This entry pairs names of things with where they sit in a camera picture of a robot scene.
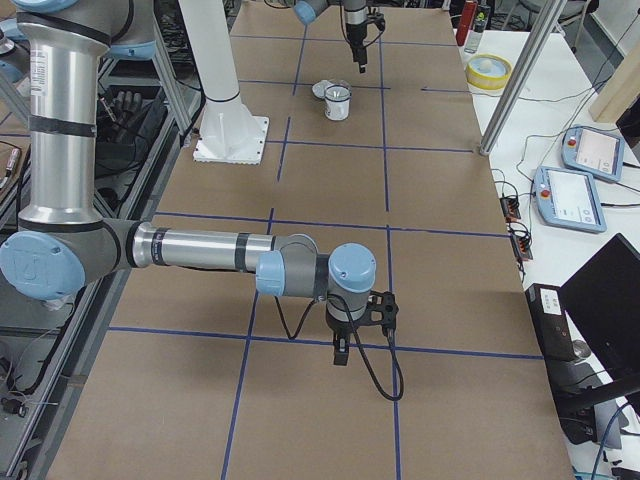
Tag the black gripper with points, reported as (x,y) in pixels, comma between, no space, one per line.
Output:
(339,331)
(356,36)

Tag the white mug lid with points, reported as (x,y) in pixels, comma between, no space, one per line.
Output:
(319,88)

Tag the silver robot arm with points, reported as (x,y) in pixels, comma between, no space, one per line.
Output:
(355,18)
(283,265)

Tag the white enamel mug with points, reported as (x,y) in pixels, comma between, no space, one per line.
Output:
(337,111)

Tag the red bottle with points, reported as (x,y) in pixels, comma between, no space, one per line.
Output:
(466,19)

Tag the clear plastic bottle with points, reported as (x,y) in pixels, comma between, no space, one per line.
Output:
(475,33)

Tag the yellow tape roll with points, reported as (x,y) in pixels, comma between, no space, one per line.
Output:
(488,72)

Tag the near orange black adapter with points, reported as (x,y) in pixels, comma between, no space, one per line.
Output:
(521,244)

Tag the orange black adapter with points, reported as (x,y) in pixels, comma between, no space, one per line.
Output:
(510,208)
(521,244)

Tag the black computer box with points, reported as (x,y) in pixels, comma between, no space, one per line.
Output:
(550,322)

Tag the far orange black adapter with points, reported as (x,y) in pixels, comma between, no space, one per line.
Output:
(510,208)

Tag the near blue teach pendant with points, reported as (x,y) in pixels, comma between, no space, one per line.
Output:
(568,199)

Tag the blue teach pendant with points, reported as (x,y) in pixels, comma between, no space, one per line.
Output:
(568,199)
(594,151)

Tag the far blue teach pendant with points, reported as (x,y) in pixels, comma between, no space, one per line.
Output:
(594,151)

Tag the wooden board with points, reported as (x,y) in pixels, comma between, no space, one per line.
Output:
(620,92)

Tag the black monitor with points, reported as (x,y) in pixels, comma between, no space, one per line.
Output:
(602,300)

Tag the aluminium side rack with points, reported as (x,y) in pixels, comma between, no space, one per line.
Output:
(62,243)

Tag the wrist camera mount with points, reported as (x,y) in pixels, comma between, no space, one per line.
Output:
(376,17)
(381,310)

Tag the aluminium frame post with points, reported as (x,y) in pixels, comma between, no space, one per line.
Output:
(537,38)

